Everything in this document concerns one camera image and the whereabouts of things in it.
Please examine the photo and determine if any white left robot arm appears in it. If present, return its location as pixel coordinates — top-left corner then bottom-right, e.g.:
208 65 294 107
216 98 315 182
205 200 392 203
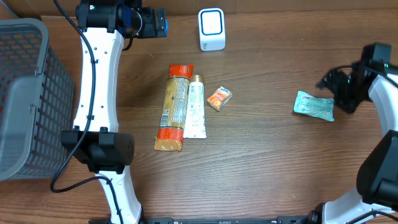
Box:
61 0 168 223

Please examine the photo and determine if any white tube gold cap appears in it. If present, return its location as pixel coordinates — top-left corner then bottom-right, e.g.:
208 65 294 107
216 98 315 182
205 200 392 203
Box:
183 75 206 139

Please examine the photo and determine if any red spaghetti packet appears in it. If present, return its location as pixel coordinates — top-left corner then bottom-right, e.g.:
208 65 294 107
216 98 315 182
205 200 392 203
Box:
154 64 194 151

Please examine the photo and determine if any teal wipes packet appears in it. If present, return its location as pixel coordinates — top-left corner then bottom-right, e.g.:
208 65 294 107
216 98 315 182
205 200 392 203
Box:
293 91 335 122

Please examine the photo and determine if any grey plastic basket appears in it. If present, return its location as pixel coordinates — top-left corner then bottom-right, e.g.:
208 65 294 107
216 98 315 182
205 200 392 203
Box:
1 19 75 180

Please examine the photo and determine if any white barcode scanner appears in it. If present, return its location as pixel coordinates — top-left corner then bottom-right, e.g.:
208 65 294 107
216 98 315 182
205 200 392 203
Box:
198 7 226 52

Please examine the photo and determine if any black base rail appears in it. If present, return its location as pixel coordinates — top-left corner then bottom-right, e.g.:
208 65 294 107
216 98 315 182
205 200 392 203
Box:
138 216 310 224

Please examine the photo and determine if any orange tissue packet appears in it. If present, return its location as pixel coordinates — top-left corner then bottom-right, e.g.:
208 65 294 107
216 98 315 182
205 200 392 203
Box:
206 86 233 111

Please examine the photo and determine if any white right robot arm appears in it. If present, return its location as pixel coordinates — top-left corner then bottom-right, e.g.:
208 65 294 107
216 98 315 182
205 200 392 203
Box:
301 42 397 223

